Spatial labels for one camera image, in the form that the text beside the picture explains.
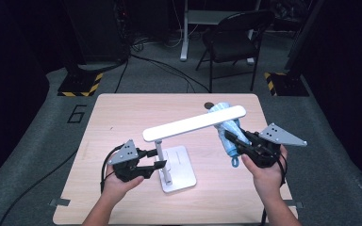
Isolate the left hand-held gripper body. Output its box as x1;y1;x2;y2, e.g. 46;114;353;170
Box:
107;139;155;184

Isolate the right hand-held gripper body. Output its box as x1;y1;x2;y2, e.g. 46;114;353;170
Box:
244;122;308;169

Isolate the white desk lamp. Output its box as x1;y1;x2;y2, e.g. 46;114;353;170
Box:
142;105;247;193

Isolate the person's right hand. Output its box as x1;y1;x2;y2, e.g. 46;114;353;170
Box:
240;145;289;202

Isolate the person's left hand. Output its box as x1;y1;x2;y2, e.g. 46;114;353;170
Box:
102;161;145;202

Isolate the grey tape piece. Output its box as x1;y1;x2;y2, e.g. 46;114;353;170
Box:
287;200;304;210
48;197;72;208

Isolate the black stand with striped base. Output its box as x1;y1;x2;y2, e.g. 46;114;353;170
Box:
263;0;326;97
57;0;104;98

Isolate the black folding chair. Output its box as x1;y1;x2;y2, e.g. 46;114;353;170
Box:
195;8;276;93

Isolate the black equipment rack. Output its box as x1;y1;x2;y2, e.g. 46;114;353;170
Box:
65;0;131;64

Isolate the right hand-held gripper black cable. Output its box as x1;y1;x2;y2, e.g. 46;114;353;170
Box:
259;153;289;226

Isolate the hand-held gripper black cable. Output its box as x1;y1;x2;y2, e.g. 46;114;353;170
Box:
259;153;289;226
99;144;125;193

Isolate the left hand-held gripper black cable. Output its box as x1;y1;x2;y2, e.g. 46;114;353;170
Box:
99;144;125;193

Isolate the long black floor cable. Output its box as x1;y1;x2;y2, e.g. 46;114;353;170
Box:
0;150;78;226

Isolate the tangle of floor cables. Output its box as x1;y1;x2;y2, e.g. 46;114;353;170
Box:
130;27;202;53

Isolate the white metal desk frame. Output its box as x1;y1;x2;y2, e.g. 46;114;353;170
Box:
179;0;262;62

